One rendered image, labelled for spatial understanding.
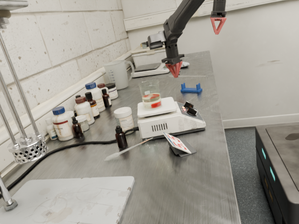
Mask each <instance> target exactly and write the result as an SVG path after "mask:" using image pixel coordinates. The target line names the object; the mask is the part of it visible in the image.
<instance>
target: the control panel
mask: <svg viewBox="0 0 299 224"><path fill-rule="evenodd" d="M177 104H178V106H179V109H180V111H181V113H182V114H183V115H186V116H189V117H193V118H195V119H198V120H202V121H204V120H203V119H202V117H201V115H200V114H199V112H197V114H196V116H191V115H189V114H187V113H186V112H187V111H188V109H186V108H183V107H184V104H181V103H179V102H177ZM183 109H185V110H183ZM193 109H195V110H197V109H196V108H194V107H193Z"/></svg>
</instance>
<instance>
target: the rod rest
mask: <svg viewBox="0 0 299 224"><path fill-rule="evenodd" d="M181 87H182V88H181V90H180V91H181V92H201V91H202V88H201V87H200V83H198V84H197V85H196V88H186V86H185V83H183V84H181Z"/></svg>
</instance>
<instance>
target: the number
mask: <svg viewBox="0 0 299 224"><path fill-rule="evenodd" d="M166 135H167V136H168V137H169V138H170V140H171V141H172V142H173V144H174V145H175V146H177V147H179V148H182V149H184V150H186V151H188V150H187V149H186V147H185V146H184V145H183V144H182V143H181V142H180V140H179V139H178V138H175V137H173V136H171V135H169V134H166Z"/></svg>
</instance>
